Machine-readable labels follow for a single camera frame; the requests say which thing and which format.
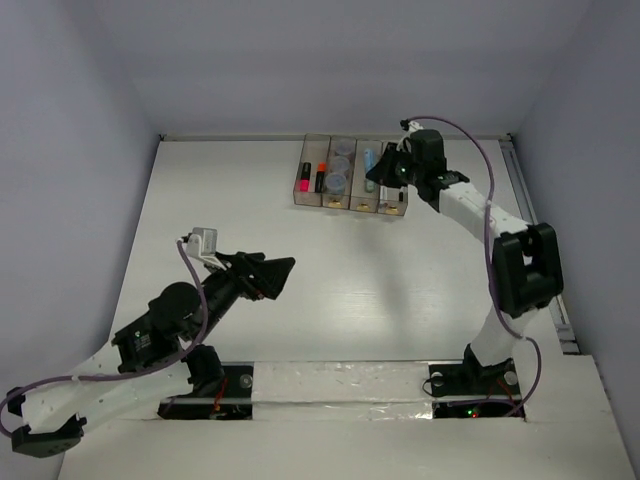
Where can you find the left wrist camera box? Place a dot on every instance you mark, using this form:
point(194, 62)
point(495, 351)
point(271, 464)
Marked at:
point(200, 244)

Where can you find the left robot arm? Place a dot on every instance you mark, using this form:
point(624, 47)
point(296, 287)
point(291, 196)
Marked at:
point(161, 354)

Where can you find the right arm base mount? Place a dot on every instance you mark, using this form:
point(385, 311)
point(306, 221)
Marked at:
point(455, 395)

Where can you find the clear four-compartment organizer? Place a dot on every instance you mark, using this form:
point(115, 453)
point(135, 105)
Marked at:
point(318, 148)

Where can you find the pink black highlighter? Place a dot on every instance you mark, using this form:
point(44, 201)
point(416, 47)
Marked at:
point(305, 174)

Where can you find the blue transparent utility knife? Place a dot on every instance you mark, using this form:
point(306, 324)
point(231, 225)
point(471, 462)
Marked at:
point(369, 159)

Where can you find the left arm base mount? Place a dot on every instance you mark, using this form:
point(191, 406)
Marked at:
point(219, 391)

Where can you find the orange highlighter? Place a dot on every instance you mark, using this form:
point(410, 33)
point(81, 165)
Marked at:
point(320, 177)

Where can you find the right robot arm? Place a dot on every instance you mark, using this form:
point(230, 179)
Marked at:
point(452, 194)

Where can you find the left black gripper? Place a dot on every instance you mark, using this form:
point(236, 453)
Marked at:
point(271, 274)

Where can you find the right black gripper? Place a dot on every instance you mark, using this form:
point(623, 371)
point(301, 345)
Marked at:
point(381, 173)

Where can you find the aluminium rail right edge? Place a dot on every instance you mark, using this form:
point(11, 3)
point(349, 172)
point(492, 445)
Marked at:
point(532, 256)

